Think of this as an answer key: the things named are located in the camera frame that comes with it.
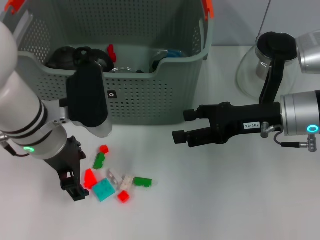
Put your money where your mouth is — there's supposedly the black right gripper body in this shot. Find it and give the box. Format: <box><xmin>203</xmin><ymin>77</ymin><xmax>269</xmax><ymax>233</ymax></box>
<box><xmin>198</xmin><ymin>101</ymin><xmax>284</xmax><ymax>145</ymax></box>

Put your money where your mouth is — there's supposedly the glass carafe black handle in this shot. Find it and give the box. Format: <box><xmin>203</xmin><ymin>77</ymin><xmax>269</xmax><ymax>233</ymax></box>
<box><xmin>235</xmin><ymin>31</ymin><xmax>300</xmax><ymax>105</ymax></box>

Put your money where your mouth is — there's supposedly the dark left arm cable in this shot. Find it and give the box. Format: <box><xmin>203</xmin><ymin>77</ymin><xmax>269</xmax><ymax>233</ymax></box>
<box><xmin>0</xmin><ymin>139</ymin><xmax>30</xmax><ymax>158</ymax></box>

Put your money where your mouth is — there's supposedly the orange bin handle clip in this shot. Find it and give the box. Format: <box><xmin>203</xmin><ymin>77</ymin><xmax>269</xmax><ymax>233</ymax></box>
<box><xmin>4</xmin><ymin>0</ymin><xmax>26</xmax><ymax>13</ymax></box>
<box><xmin>201</xmin><ymin>0</ymin><xmax>215</xmax><ymax>21</ymax></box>

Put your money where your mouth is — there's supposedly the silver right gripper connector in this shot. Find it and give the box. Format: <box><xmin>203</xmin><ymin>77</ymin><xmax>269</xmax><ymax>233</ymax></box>
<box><xmin>260</xmin><ymin>121</ymin><xmax>318</xmax><ymax>153</ymax></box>

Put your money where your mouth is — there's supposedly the dark red long brick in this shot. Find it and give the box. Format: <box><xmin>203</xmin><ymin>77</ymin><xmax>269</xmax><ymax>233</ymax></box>
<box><xmin>106</xmin><ymin>44</ymin><xmax>118</xmax><ymax>62</ymax></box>

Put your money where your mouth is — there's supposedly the green toy brick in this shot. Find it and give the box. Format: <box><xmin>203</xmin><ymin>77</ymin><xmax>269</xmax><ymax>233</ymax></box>
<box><xmin>133</xmin><ymin>176</ymin><xmax>153</xmax><ymax>188</ymax></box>
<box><xmin>92</xmin><ymin>152</ymin><xmax>106</xmax><ymax>170</ymax></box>

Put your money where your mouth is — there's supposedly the grey-green perforated storage bin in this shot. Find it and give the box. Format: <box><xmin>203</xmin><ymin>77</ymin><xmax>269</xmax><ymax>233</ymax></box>
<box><xmin>0</xmin><ymin>0</ymin><xmax>216</xmax><ymax>126</ymax></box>

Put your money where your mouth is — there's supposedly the silver vented right wrist box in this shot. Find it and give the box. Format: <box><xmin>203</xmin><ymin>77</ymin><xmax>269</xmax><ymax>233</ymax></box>
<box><xmin>296</xmin><ymin>29</ymin><xmax>320</xmax><ymax>75</ymax></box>

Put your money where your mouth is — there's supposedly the white toy brick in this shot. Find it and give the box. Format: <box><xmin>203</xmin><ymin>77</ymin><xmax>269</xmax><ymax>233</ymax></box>
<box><xmin>107</xmin><ymin>168</ymin><xmax>125</xmax><ymax>185</ymax></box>

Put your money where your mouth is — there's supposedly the thin grey wall cable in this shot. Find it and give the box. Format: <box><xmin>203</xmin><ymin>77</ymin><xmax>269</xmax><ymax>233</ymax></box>
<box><xmin>258</xmin><ymin>0</ymin><xmax>272</xmax><ymax>38</ymax></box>

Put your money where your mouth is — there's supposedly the black clay teapot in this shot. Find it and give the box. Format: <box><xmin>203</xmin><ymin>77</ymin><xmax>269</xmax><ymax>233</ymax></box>
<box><xmin>46</xmin><ymin>46</ymin><xmax>92</xmax><ymax>70</ymax></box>

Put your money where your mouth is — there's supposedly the orange-red toy brick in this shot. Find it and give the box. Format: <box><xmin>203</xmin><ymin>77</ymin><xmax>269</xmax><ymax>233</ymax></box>
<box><xmin>83</xmin><ymin>168</ymin><xmax>98</xmax><ymax>189</ymax></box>

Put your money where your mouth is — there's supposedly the teal toy brick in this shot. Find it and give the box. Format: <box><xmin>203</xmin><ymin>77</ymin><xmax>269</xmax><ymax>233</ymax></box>
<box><xmin>91</xmin><ymin>177</ymin><xmax>117</xmax><ymax>203</ymax></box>

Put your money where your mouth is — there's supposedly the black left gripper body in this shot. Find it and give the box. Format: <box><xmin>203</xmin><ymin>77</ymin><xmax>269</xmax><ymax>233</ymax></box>
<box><xmin>44</xmin><ymin>136</ymin><xmax>88</xmax><ymax>181</ymax></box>

